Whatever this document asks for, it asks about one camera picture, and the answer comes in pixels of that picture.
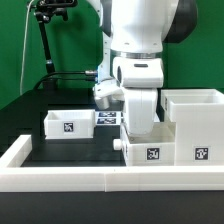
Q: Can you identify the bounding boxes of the white hanging cable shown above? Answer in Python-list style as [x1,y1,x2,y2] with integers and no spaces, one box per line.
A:
[19,0,36,96]

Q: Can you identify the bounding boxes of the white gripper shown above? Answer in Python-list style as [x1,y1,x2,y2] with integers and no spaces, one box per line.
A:
[124,89,158,136]

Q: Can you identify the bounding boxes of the white drawer box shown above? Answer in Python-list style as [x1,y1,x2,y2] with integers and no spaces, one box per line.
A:
[113,122,176,166]
[44,109,96,139]

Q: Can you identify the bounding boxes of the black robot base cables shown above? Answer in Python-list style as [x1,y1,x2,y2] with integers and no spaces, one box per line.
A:
[33,69,99,90]

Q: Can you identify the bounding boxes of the white fiducial marker plate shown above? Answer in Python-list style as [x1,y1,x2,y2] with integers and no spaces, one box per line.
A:
[93,111,132,126]

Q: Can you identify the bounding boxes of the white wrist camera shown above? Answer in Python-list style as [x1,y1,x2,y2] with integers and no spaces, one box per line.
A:
[93,78,124,110]

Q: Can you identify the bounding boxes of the white workspace border frame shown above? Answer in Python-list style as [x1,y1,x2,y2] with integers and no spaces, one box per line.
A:
[0,135,224,192]

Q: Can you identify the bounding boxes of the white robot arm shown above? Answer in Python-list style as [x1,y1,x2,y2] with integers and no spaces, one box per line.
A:
[87,0,197,136]

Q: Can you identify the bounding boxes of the black camera stand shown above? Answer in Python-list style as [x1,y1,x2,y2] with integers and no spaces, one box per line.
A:
[29,0,78,90]

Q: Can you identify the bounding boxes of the white drawer cabinet frame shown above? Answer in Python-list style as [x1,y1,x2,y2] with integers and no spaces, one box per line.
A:
[161,89,224,166]

